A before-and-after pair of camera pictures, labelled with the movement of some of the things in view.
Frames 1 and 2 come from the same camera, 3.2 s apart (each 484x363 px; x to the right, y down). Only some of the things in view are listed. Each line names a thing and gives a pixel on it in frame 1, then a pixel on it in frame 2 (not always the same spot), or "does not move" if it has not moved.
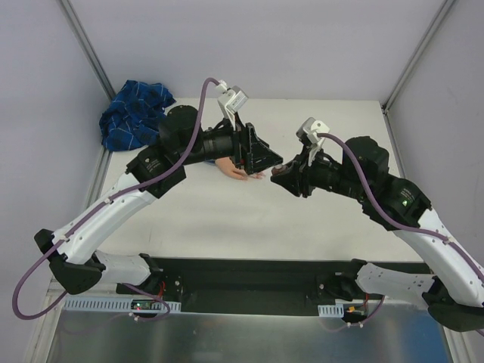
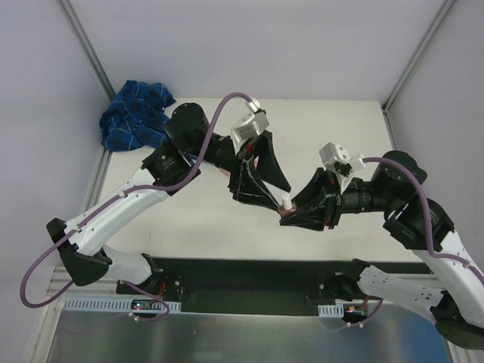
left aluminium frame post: [87, 48] does not move
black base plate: [246, 286] does not move
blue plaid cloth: [133, 117] does not move
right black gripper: [305, 175] → [333, 199]
